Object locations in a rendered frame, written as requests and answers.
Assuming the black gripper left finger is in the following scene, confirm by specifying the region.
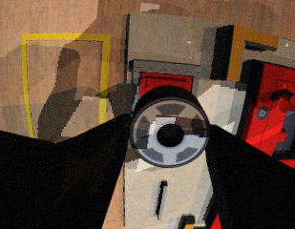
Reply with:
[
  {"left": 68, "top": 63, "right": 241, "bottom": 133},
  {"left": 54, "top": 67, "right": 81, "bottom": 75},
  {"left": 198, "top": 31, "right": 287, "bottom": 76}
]
[{"left": 0, "top": 114, "right": 132, "bottom": 229}]

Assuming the yellow rectangular outline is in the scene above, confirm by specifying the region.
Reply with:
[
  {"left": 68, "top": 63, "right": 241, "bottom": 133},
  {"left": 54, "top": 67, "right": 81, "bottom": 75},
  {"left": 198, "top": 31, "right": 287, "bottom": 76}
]
[{"left": 21, "top": 31, "right": 112, "bottom": 138}]

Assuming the black rubber tyre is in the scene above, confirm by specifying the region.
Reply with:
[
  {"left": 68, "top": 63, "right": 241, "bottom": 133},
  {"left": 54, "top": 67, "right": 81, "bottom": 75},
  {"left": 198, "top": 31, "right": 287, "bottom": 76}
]
[{"left": 129, "top": 85, "right": 211, "bottom": 168}]

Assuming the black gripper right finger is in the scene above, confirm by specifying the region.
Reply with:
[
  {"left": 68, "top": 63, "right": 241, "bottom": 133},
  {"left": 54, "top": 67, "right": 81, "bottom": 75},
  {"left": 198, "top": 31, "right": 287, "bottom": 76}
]
[{"left": 205, "top": 123, "right": 295, "bottom": 229}]

